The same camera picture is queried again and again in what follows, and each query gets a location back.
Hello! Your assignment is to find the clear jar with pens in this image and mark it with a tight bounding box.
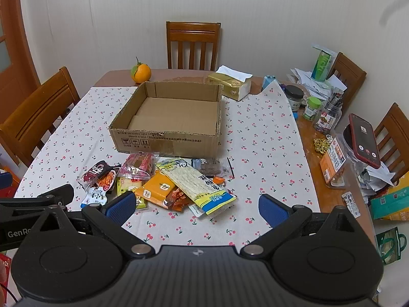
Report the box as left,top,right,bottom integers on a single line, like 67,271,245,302
313,91,343,135

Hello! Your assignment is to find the gold ornament coaster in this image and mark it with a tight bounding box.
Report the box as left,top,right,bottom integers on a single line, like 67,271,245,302
313,135,333,155

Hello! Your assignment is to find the wooden chair near right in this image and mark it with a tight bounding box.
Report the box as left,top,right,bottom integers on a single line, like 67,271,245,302
375,103,409,183

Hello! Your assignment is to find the light blue small box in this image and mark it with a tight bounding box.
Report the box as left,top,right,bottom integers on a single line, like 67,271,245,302
261,75,275,91

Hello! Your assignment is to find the orange with green leaf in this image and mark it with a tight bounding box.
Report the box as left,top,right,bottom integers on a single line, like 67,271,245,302
130,57,152,84

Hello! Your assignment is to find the black red snack packet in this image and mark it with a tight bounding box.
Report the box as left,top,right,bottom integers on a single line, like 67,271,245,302
77,161,119,189

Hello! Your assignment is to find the red smartphone on stand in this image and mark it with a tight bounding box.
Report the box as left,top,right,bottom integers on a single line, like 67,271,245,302
349,114,381,169

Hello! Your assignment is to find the black lid glass jar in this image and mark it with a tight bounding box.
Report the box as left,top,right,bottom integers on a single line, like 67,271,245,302
284,85,304,112

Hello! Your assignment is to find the gold tissue pack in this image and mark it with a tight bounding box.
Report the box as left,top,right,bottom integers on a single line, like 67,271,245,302
206,65,252,101

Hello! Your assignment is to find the wooden chair at left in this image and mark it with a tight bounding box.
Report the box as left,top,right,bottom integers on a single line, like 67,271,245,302
1,67,80,167

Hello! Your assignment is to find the yellow blue noodle packet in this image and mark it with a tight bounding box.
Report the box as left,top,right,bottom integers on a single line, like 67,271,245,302
156,158,237,215

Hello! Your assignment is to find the dark clear snack packet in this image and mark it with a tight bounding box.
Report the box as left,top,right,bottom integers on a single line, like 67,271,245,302
191,157,234,178

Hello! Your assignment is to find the wooden chair far right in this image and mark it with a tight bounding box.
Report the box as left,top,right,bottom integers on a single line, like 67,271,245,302
327,52,367,114

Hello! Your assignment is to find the green lid bottle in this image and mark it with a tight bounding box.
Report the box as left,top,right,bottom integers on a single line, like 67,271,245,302
303,96,322,120

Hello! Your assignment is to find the green white carton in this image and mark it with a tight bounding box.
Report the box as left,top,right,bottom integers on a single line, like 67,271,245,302
311,45,337,82

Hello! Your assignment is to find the orange snack packet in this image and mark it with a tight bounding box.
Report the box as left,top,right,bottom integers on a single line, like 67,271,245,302
133,170,176,209

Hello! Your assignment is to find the wooden door with glass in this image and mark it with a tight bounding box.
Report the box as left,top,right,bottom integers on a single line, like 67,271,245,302
1,0,40,121

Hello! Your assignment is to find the wooden chair at far end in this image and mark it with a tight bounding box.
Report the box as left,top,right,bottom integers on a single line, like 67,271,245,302
166,21,221,71

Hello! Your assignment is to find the yellow green cake packet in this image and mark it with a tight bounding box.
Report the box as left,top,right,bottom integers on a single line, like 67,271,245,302
117,177,148,210

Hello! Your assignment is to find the small printed card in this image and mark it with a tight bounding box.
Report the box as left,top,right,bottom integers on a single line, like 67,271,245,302
341,191,360,218

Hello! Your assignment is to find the pink clear snack packet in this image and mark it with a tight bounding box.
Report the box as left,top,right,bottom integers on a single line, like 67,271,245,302
118,152,156,181

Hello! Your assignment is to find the pile of white papers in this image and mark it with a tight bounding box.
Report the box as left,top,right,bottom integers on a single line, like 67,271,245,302
286,68,347,101

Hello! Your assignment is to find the orange label clear box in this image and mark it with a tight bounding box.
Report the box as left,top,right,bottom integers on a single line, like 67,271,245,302
320,135,348,189

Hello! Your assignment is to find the open cardboard box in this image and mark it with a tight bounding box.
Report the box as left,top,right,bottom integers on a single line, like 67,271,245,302
109,82,223,158

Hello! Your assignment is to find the red orange spicy packet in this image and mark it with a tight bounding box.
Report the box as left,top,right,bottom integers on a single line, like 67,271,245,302
164,188,193,211

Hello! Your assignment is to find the cherry print tablecloth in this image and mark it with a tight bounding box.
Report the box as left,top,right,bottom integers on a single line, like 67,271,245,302
16,82,320,249

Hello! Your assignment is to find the white blue snack packet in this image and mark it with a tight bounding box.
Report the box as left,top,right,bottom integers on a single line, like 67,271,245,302
81,187,109,209

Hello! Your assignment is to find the green shopping bag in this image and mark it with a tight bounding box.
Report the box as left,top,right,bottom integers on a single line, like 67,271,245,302
377,227,408,265

